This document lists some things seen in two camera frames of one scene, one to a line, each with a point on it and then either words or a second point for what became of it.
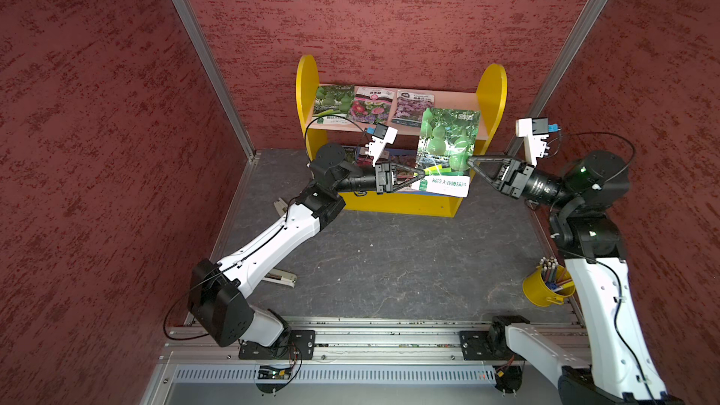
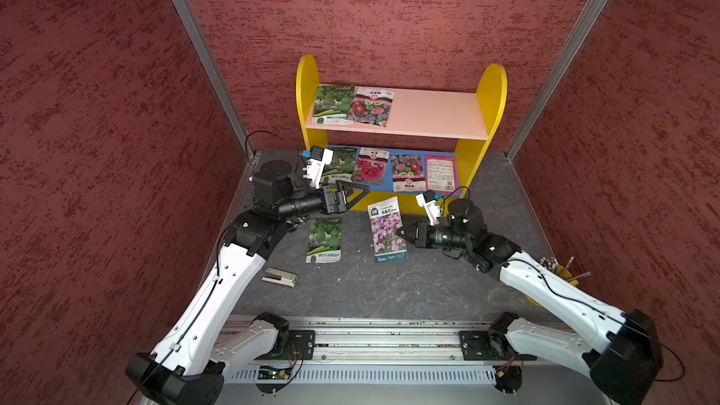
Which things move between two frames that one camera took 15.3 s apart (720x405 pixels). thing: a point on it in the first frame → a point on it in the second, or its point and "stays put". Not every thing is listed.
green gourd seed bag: [334, 104] stays put
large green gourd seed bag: [446, 142] → [324, 240]
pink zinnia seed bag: [372, 104] stays put
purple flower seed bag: [410, 107] → [384, 221]
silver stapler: [281, 277] stays put
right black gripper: [514, 177] → [422, 233]
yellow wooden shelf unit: [397, 150] stays put
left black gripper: [384, 170] → [339, 206]
